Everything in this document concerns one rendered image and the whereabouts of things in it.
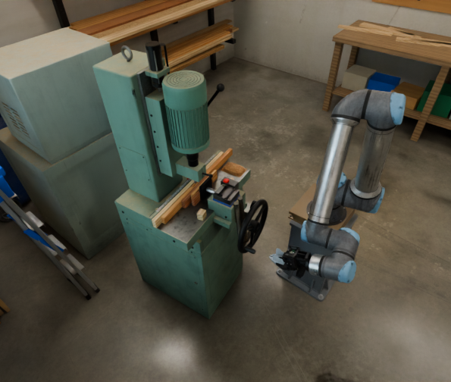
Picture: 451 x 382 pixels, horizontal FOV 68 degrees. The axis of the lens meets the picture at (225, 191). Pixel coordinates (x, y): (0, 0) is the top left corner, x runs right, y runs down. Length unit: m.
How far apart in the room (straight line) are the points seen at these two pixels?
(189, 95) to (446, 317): 2.13
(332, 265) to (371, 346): 1.06
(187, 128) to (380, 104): 0.76
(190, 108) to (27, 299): 1.90
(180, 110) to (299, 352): 1.58
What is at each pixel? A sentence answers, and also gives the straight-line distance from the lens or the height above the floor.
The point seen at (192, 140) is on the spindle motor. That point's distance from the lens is 1.46.
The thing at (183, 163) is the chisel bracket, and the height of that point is 1.07.
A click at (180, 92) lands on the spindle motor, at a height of 1.49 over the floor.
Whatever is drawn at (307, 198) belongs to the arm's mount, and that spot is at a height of 0.62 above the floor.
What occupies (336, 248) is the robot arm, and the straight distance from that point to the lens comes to 1.45.
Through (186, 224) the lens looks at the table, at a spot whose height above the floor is 0.90.
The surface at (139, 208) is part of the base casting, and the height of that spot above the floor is 0.80.
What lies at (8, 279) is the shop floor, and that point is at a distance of 2.96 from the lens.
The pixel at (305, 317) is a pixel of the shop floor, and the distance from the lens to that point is 2.37.
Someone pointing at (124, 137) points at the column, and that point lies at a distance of 1.69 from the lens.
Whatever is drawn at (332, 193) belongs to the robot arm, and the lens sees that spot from 1.46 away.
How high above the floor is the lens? 2.10
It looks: 44 degrees down
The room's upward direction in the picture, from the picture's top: 2 degrees counter-clockwise
